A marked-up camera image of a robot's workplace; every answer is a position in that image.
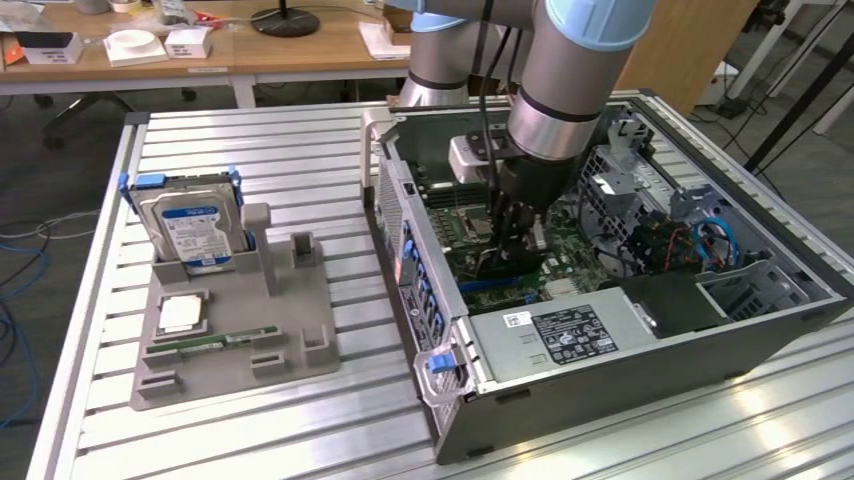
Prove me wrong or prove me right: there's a grey power supply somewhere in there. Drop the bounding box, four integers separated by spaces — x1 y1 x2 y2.
466 288 660 384

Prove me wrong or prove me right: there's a black lamp base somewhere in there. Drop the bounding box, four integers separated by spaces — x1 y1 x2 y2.
250 0 322 39

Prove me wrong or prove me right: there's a white box black lid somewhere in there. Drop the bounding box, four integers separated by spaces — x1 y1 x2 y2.
12 30 86 66

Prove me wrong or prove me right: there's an open black PC case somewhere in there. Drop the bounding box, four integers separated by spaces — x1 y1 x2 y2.
359 88 854 466

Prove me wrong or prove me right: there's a grey open disk bay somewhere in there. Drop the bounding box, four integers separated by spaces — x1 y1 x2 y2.
693 257 814 324

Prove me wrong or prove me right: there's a metal disk bay cage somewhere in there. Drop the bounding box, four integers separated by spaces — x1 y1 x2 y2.
574 144 676 251

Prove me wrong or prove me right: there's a green motherboard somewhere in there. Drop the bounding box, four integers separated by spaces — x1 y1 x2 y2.
417 172 620 316

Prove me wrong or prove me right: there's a blue floor cable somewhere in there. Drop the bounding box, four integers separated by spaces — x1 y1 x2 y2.
0 238 54 431

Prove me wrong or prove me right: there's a white floor box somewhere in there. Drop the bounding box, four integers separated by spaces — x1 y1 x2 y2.
693 62 740 108

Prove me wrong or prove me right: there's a hard disk blue carrier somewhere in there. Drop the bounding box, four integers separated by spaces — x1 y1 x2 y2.
118 164 243 276

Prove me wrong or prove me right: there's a wooden cabinet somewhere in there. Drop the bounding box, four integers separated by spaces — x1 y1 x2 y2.
610 0 762 119

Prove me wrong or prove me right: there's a black camera cable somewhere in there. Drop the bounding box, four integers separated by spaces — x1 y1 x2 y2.
477 22 526 204

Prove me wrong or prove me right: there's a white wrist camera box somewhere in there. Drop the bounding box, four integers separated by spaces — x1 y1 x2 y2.
447 133 501 184

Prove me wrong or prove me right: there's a small white box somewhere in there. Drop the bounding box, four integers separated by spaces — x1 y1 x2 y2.
163 27 214 60

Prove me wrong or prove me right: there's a grey floor cable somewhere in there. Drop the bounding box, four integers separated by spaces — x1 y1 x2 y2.
0 208 103 242

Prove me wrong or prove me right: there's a grey parts rack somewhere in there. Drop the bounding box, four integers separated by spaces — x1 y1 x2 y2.
130 202 343 412

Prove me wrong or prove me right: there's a white paper booklet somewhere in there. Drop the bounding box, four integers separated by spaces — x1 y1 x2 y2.
358 20 414 62

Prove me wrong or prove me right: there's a black stand pole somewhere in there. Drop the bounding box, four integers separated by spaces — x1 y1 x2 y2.
742 34 854 174

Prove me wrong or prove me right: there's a silver CPU chip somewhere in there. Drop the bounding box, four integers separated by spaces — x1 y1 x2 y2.
157 294 213 341

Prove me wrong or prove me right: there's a green RAM stick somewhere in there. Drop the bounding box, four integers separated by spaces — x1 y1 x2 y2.
145 325 281 357

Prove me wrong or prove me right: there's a wooden desk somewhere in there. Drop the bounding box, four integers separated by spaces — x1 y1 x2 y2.
0 0 602 97

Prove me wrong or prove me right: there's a black RAM slot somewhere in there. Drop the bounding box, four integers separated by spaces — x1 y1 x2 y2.
423 182 494 196
426 188 495 202
421 177 493 190
429 194 497 208

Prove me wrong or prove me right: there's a black office chair base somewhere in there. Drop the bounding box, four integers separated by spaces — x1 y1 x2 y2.
32 89 139 150

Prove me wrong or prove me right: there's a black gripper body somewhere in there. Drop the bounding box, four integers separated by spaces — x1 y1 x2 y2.
497 153 577 214

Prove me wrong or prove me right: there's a blue wire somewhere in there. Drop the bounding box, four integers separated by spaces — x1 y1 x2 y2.
690 217 746 266

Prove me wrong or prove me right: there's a CPU socket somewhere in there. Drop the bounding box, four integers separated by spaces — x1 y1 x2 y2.
457 203 501 244

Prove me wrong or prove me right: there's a blue expansion slot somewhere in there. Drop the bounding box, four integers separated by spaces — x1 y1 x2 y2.
458 275 526 295

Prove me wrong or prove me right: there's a red black twisted wire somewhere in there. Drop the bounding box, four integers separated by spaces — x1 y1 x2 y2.
657 227 702 274

